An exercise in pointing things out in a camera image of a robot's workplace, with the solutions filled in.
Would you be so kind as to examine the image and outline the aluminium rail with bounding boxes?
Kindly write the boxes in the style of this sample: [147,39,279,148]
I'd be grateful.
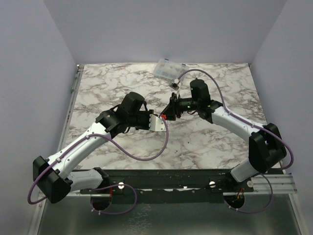
[57,64,85,151]
[39,173,298,196]

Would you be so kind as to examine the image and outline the aluminium front rail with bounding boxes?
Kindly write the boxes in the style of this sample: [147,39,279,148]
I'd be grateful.
[39,173,298,196]

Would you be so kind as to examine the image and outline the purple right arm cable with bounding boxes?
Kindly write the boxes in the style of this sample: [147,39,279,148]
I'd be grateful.
[177,69,294,212]

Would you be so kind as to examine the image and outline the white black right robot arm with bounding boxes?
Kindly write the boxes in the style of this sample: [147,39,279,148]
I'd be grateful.
[161,79,287,191]

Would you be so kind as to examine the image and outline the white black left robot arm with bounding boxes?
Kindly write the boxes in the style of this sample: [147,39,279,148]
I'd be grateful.
[32,92,157,203]

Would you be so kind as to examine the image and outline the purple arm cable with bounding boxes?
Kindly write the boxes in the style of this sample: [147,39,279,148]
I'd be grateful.
[177,69,294,212]
[27,118,169,215]

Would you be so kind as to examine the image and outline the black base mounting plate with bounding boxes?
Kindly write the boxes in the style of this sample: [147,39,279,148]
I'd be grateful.
[80,169,253,204]

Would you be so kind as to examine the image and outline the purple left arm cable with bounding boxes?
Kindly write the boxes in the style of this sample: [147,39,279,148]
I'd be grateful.
[27,118,169,215]

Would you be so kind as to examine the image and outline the aluminium left side rail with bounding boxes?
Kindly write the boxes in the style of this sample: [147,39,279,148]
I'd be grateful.
[57,64,85,151]

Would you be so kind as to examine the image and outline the clear plastic organizer box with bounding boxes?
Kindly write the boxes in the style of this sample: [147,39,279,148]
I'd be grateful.
[153,59,189,82]

